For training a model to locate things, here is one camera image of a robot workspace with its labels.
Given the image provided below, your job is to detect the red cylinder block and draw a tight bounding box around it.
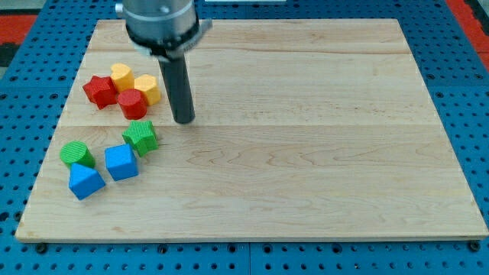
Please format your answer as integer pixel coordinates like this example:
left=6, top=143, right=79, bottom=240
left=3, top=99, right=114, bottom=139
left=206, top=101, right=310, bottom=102
left=117, top=89, right=147, bottom=120

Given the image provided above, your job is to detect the blue cube block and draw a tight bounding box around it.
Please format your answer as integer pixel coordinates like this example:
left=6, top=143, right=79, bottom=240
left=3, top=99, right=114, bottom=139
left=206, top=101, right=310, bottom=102
left=105, top=144, right=139, bottom=181

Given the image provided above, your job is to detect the light wooden board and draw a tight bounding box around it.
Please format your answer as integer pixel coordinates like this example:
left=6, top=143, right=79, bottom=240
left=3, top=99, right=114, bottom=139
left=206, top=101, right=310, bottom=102
left=16, top=19, right=488, bottom=244

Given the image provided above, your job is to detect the blue triangle block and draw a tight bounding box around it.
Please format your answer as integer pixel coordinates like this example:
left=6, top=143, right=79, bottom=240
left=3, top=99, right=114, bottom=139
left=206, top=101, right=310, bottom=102
left=68, top=163, right=105, bottom=200

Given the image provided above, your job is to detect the yellow heart block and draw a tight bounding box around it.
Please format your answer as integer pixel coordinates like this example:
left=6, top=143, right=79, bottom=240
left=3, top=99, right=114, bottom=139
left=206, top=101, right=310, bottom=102
left=110, top=63, right=134, bottom=92

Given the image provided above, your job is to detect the yellow hexagon block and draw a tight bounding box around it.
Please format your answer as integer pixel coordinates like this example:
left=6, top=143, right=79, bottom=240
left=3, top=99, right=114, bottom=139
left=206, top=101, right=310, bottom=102
left=134, top=74, right=161, bottom=105

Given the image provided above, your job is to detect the green star block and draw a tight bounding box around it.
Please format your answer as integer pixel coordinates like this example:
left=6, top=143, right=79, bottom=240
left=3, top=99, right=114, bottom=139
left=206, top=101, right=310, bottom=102
left=121, top=121, right=159, bottom=157

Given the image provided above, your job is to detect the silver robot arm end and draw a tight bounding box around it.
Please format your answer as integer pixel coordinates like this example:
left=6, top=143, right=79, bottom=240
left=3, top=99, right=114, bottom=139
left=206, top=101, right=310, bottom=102
left=115, top=0, right=212, bottom=62

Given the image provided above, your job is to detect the green cylinder block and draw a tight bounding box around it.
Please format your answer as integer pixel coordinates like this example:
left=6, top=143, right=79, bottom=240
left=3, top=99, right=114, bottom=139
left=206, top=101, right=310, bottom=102
left=60, top=141, right=96, bottom=168

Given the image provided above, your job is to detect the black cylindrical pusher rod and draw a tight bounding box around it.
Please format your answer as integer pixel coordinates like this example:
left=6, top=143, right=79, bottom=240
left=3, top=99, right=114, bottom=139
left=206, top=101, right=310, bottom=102
left=159, top=56, right=195, bottom=125

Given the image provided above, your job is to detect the red star block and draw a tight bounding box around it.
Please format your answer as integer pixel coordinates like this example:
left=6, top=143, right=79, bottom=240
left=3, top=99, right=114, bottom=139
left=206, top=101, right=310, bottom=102
left=83, top=75, right=118, bottom=109

